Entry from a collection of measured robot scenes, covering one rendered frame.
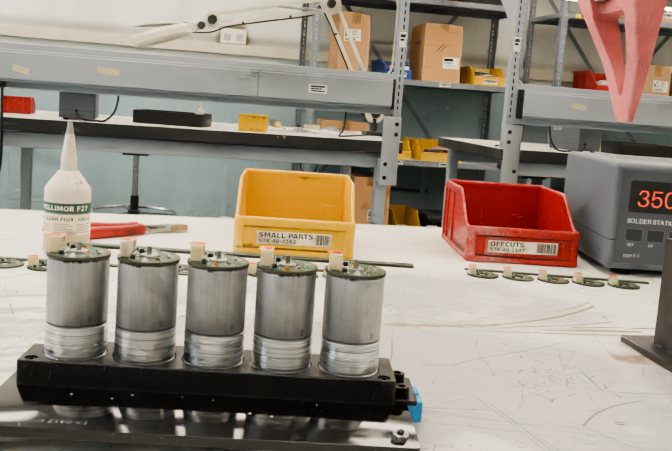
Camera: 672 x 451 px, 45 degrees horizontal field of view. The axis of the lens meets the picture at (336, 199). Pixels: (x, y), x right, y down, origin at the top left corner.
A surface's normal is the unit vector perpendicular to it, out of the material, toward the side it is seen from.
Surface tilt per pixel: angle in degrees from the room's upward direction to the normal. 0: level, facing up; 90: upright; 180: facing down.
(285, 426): 0
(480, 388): 0
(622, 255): 90
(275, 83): 90
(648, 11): 112
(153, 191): 90
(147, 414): 0
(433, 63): 89
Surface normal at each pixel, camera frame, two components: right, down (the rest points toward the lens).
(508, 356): 0.07, -0.99
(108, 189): 0.18, 0.14
